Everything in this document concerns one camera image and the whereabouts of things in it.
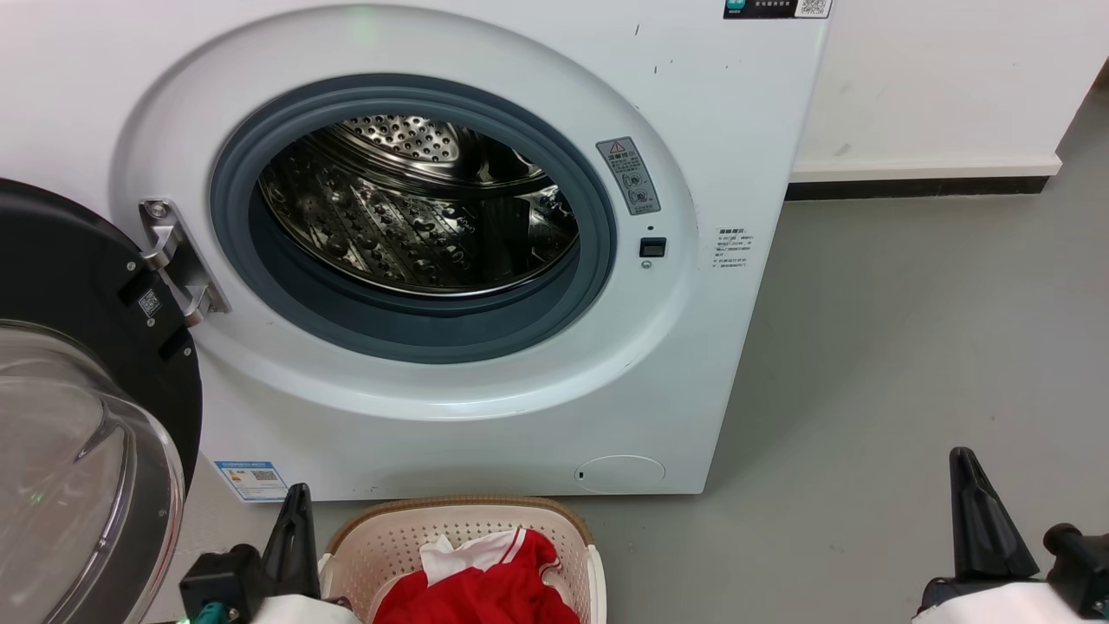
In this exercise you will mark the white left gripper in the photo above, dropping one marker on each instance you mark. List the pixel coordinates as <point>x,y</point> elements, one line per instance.
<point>308,611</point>

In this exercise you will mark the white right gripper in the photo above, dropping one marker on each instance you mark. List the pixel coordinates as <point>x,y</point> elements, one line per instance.
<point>996,607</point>

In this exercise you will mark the red and white garment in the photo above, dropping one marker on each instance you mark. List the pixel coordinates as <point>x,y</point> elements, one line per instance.
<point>485,598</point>

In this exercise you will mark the cream perforated laundry basket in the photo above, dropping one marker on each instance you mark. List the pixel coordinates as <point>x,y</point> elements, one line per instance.
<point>390,537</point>

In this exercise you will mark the stainless steel washing machine drum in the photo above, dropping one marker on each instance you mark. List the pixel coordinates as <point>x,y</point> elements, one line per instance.
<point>407,225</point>

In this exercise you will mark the black glass washer door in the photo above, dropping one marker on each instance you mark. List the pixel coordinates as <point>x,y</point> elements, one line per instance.
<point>78,277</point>

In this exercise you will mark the blue energy label sticker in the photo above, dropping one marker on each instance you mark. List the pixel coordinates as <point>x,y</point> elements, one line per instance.
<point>251,481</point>

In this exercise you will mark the small white QR door label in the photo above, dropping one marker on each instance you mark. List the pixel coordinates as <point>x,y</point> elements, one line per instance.
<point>150,302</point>

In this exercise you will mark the white front-load washing machine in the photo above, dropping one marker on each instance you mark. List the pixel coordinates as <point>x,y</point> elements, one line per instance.
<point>736,347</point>

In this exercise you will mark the silver metal door hinge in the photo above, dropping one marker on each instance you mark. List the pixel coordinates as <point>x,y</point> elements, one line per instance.
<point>178,251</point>

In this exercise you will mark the round filter access cover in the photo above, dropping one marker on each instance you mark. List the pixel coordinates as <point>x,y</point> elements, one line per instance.
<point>619,474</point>

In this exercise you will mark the black baseboard strip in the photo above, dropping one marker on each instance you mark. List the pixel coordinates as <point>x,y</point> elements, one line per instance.
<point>910,188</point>

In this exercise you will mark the printed instruction text label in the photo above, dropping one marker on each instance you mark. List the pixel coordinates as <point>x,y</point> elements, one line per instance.
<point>734,249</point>

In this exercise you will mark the black door latch socket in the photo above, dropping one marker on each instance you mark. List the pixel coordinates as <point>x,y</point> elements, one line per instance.
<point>652,247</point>

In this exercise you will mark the grey warning label sticker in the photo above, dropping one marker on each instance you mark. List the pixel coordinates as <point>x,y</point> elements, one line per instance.
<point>628,173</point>

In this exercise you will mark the dark QR code sticker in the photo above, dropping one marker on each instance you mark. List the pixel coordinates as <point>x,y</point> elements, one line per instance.
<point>775,8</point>

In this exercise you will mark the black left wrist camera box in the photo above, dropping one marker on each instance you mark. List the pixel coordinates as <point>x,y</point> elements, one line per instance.
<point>217,585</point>

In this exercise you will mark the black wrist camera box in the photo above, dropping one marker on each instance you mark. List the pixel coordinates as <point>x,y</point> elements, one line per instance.
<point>1083,568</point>
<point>217,585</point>

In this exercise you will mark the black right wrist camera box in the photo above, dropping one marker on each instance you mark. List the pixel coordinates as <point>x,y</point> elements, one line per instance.
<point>1083,568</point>

